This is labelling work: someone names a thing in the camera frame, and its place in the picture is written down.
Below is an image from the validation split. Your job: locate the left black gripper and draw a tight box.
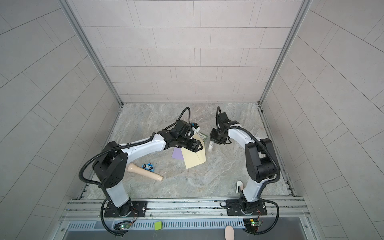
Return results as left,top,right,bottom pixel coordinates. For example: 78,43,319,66
175,134,205,152

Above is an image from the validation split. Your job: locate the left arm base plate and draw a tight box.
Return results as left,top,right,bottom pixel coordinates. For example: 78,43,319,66
104,200,148,218

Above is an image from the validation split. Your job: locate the right circuit board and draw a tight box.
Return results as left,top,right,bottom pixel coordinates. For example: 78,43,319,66
243,219,262,233

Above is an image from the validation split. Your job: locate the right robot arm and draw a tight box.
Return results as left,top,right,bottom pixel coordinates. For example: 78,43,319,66
210,107,281,215

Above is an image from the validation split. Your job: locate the purple paper sheet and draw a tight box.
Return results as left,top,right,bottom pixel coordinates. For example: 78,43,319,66
172,148,184,161

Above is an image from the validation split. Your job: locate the blue toy car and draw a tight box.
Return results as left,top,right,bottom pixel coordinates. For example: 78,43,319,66
142,163,154,172

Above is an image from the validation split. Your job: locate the left circuit board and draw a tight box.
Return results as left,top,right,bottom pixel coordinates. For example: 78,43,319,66
114,221,132,231

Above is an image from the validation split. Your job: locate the beige wooden rolling pin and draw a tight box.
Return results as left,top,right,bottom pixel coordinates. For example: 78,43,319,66
126,163,164,182

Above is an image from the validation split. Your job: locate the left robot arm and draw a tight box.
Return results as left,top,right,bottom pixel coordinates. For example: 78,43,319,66
79,120,204,217

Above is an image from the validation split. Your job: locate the floral green card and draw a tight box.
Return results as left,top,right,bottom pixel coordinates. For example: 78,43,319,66
197,132,209,142

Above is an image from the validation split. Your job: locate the circuit board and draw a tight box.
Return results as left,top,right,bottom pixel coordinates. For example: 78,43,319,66
114,221,132,231
243,219,262,233

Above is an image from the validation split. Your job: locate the yellow envelope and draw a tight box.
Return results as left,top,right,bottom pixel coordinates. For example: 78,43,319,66
181,134,206,169

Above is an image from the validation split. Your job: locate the white glue stick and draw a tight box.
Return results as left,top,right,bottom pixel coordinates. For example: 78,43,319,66
208,141,214,152

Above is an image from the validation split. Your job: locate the aluminium rail frame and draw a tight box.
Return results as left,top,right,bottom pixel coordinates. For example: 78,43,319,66
59,196,310,221

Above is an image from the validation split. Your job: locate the white pink stapler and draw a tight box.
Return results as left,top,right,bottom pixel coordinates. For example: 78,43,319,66
236,181,244,194

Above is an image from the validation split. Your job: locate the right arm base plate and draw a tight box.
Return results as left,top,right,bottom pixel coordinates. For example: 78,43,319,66
220,198,268,216

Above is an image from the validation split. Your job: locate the green sticky note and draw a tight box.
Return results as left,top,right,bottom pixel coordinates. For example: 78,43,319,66
154,221,163,231

